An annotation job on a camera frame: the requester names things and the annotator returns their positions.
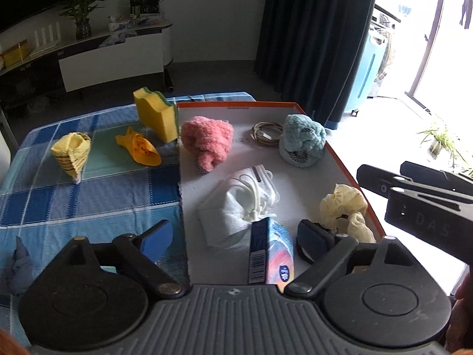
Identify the orange and white cardboard box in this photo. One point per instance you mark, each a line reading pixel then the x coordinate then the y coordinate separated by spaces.
pixel 295 177

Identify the yellow striped sock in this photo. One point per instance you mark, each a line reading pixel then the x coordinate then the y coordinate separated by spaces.
pixel 72 155

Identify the yellow box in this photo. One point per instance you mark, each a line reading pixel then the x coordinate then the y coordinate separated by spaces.
pixel 14 55

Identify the person's right hand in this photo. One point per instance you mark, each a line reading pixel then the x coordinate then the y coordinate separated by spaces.
pixel 463 321

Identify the pale yellow glove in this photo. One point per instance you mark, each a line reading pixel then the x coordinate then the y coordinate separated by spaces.
pixel 343 201

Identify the bamboo plant in dark vase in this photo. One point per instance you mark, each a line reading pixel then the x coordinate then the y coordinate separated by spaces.
pixel 83 29

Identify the green potted plant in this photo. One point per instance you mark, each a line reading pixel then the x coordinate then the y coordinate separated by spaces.
pixel 438 144

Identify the white router with antennas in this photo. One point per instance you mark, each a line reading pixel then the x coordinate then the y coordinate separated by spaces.
pixel 46 42

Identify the white face mask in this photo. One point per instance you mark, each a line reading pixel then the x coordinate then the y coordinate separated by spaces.
pixel 229 207

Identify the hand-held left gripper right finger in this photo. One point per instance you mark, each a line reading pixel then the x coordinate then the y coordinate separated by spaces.
pixel 308 240

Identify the orange cloth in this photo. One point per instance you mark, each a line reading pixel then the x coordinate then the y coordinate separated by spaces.
pixel 142 149

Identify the small white figurine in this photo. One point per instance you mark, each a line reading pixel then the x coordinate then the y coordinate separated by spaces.
pixel 112 26

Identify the pink fluffy sock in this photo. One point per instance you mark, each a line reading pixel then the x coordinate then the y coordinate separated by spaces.
pixel 207 137

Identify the light blue fluffy sock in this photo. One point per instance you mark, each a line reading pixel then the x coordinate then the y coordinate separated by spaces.
pixel 301 137

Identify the crumpled blue cloth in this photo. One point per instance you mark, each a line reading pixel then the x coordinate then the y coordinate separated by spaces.
pixel 118 39

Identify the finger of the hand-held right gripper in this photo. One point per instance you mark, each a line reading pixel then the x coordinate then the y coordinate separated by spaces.
pixel 377 179
pixel 425 222

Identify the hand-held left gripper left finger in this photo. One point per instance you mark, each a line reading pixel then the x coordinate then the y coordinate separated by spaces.
pixel 159 240

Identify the green printed box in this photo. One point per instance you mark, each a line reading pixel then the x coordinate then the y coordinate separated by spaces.
pixel 145 5

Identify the dark grey sock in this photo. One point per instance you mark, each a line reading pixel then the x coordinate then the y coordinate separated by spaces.
pixel 20 273

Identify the dark blue curtain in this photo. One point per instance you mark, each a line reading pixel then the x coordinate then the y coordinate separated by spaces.
pixel 314 44

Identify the blue tissue pack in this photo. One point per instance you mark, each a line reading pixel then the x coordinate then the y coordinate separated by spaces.
pixel 275 251

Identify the white and black TV cabinet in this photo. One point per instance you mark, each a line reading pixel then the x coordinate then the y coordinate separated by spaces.
pixel 111 66

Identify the light blue suitcase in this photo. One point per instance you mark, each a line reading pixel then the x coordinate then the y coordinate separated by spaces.
pixel 364 77

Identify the blue checked tablecloth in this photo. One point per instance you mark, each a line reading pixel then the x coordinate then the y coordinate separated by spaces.
pixel 111 192

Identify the yellow sponge with green pad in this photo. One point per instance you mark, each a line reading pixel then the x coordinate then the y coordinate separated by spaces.
pixel 155 118

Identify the hanging dark garment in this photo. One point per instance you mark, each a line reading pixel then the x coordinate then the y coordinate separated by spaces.
pixel 466 11

